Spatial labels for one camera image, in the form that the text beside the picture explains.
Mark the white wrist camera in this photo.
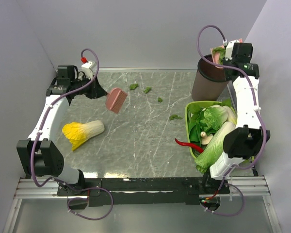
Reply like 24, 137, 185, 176
225, 40, 242, 61
81, 57, 97, 80

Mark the red chili pepper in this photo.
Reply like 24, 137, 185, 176
175, 138, 204, 153

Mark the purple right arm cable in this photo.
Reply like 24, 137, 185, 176
196, 25, 267, 216

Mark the aluminium frame rail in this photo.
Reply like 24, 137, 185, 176
14, 176, 271, 199

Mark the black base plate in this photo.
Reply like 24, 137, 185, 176
57, 177, 220, 207

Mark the green plastic vegetable basket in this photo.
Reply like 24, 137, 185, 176
185, 99, 236, 159

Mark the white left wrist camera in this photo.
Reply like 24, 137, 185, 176
81, 57, 97, 80

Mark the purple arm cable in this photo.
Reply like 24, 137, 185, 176
30, 48, 114, 221
196, 25, 267, 216

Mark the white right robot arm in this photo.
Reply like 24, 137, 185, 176
202, 40, 270, 193

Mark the white green cabbage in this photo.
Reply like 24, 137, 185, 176
199, 105, 228, 132

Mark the dark green leafy vegetable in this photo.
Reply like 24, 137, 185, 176
187, 104, 208, 144

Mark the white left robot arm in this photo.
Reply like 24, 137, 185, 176
16, 61, 108, 195

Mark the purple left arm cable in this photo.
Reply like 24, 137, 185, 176
30, 48, 114, 221

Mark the beige mushroom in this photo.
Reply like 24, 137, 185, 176
200, 132, 213, 145

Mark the pink hand brush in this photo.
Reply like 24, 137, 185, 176
105, 88, 128, 114

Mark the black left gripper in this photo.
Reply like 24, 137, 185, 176
71, 74, 108, 99

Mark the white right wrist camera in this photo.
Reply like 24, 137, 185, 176
225, 40, 242, 61

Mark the brown plastic trash bin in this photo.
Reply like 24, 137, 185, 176
191, 58, 228, 101

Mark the green lettuce leaf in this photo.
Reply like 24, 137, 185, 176
194, 121, 235, 173

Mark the yellow white napa cabbage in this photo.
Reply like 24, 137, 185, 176
62, 120, 105, 151

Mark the pink plastic dustpan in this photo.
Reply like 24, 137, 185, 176
210, 38, 243, 68

